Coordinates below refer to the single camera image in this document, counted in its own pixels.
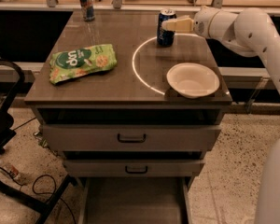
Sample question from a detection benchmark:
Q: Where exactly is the top drawer with black handle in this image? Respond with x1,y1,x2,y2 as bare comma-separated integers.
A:
43,125,221,152

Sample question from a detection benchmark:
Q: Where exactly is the white paper bowl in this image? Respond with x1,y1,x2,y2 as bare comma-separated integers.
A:
166,63,220,99

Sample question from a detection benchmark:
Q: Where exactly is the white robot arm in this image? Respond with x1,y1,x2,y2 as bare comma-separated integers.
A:
161,7,280,224

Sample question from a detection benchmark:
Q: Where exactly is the open bottom drawer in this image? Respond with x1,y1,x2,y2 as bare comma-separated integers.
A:
78,177,192,224

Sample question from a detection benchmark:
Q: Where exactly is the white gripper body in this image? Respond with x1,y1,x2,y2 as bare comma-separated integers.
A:
194,6,219,38

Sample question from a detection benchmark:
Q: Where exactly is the blue pepsi can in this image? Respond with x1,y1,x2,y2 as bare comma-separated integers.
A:
157,9,176,47

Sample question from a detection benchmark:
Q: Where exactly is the black chair frame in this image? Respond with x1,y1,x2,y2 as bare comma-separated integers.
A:
0,59,77,224

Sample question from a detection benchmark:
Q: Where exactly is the green chip bag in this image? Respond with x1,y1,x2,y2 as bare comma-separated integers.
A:
49,44,117,85

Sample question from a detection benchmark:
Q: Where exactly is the middle drawer with black handle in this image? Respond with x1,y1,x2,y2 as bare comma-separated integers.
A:
63,160,204,177

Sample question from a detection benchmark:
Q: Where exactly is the black floor cable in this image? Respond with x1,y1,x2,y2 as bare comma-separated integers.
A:
0,157,77,224

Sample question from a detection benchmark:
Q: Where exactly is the grey drawer cabinet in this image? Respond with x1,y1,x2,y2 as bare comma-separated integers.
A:
23,10,233,224

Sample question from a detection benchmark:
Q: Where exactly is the drawer with black handle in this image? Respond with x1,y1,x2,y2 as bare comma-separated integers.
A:
43,125,221,152
63,160,204,177

